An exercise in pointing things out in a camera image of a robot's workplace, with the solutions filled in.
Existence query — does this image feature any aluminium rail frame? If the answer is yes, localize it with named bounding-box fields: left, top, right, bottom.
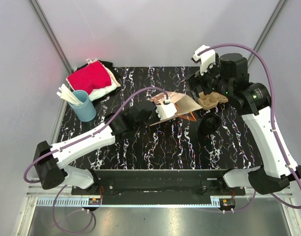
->
left=17, top=0, right=301, bottom=236

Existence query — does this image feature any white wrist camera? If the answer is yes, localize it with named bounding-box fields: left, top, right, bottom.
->
left=191, top=45, right=216, bottom=76
left=156, top=99, right=177, bottom=120

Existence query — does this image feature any light blue cup holder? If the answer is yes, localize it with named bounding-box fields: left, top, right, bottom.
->
left=68, top=90, right=96, bottom=122

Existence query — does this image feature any purple cable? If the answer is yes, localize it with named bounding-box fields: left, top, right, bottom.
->
left=197, top=43, right=301, bottom=213
left=23, top=87, right=171, bottom=234

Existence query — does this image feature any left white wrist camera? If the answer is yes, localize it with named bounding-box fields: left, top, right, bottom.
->
left=156, top=99, right=177, bottom=120

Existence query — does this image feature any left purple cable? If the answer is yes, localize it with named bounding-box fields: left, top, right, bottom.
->
left=23, top=87, right=171, bottom=234

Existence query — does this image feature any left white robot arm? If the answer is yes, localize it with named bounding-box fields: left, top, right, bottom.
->
left=33, top=101, right=162, bottom=195

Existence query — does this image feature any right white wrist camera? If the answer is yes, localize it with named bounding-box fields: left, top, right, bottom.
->
left=191, top=45, right=216, bottom=76

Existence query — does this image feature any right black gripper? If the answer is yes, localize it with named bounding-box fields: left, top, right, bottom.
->
left=184, top=56, right=233, bottom=101

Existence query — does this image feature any black cup stack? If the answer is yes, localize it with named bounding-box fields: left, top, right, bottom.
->
left=199, top=113, right=221, bottom=135

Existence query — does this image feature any red napkin stack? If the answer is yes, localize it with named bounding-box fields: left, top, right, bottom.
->
left=66, top=59, right=121, bottom=101

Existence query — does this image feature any cream bear paper bag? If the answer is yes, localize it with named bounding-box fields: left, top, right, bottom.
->
left=150, top=91, right=202, bottom=126

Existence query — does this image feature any black napkin tray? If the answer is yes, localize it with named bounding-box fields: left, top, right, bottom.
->
left=74, top=60, right=116, bottom=72

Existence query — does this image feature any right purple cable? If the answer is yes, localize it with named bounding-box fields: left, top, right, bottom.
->
left=197, top=43, right=301, bottom=213

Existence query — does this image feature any white stirrer sticks bundle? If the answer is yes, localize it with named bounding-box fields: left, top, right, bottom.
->
left=57, top=84, right=83, bottom=106

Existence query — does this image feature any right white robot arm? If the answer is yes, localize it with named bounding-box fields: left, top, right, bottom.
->
left=186, top=50, right=301, bottom=195

